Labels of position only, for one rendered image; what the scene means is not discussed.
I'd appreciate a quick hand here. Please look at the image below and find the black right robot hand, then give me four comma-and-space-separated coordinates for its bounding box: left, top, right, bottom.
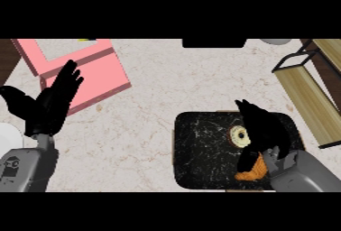
234, 98, 294, 174

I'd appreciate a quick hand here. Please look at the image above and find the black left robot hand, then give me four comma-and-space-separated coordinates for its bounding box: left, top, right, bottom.
0, 59, 86, 138

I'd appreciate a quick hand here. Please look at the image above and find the cream frosted cupcake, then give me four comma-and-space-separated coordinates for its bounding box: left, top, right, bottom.
228, 125, 253, 149

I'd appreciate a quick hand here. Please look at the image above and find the black marble tray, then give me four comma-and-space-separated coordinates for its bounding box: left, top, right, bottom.
170, 109, 308, 193

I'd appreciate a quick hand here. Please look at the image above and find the orange bread piece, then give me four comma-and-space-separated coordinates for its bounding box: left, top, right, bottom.
234, 151, 271, 181

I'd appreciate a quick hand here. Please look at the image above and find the white rounded object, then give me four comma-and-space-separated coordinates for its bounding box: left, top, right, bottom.
0, 122, 26, 158

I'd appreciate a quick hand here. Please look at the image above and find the pink open box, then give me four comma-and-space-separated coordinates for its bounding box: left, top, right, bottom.
11, 38, 133, 116

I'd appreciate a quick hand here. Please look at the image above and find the grey round object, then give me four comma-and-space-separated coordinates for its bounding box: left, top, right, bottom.
259, 38, 294, 46

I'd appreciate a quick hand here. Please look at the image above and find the black appliance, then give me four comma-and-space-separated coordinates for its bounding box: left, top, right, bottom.
182, 38, 249, 49

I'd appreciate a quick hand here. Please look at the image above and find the wooden tiered shelf black frame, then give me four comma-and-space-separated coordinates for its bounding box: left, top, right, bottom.
271, 38, 341, 150

